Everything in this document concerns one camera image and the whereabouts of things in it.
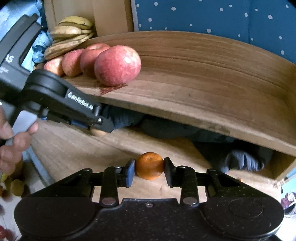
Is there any orange mandarin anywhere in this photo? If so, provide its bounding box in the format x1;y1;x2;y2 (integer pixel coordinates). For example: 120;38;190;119
135;152;165;180

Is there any yellow lemon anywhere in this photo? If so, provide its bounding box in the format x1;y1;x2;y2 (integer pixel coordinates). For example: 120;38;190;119
0;172;9;183

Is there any red cherry tomato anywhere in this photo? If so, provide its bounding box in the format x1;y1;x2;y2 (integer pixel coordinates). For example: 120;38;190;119
0;226;7;239

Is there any person's left hand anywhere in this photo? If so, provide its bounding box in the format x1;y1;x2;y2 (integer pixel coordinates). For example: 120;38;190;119
1;108;39;175

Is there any red apple leftmost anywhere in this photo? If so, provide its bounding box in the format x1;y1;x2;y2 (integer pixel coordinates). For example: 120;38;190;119
43;55;64;77

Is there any red apple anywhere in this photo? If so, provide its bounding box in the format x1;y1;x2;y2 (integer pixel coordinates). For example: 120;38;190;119
43;55;64;77
80;43;110;78
94;45;142;87
62;48;84;77

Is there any dark blue jacket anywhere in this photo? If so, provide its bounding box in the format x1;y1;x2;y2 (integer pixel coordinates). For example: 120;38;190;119
102;104;273;173

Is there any red apple rightmost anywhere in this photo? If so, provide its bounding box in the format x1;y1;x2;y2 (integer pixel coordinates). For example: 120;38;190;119
94;45;142;87

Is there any silver metal tray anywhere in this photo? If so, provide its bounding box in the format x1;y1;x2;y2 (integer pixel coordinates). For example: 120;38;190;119
23;147;55;187

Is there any light blue cloth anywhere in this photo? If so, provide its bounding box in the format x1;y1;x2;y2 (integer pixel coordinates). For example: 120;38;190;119
0;0;54;72

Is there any bunch of ripe bananas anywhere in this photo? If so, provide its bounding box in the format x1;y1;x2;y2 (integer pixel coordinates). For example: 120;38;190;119
44;16;94;60

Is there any curved wooden shelf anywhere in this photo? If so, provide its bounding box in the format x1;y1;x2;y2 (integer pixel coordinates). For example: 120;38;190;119
34;31;296;181

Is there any wooden board behind shelf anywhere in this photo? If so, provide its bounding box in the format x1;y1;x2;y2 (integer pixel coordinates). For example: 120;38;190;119
44;0;134;36

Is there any blue dotted cushion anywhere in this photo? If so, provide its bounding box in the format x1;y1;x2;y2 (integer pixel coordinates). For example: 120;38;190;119
131;0;295;63

